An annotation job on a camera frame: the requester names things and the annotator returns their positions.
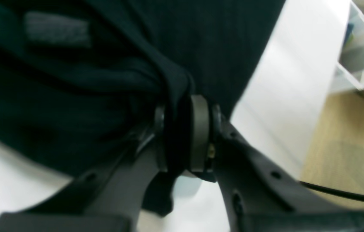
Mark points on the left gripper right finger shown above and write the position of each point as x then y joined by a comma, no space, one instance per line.
258,195

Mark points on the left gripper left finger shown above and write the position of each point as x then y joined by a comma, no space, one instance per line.
107,197

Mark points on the black T-shirt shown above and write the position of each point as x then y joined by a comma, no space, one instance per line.
76,76

